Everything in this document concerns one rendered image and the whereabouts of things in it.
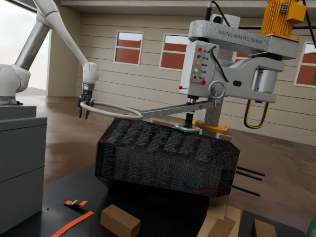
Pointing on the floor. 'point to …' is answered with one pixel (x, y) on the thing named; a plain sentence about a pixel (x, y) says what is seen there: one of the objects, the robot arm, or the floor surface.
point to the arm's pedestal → (21, 169)
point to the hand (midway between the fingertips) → (83, 114)
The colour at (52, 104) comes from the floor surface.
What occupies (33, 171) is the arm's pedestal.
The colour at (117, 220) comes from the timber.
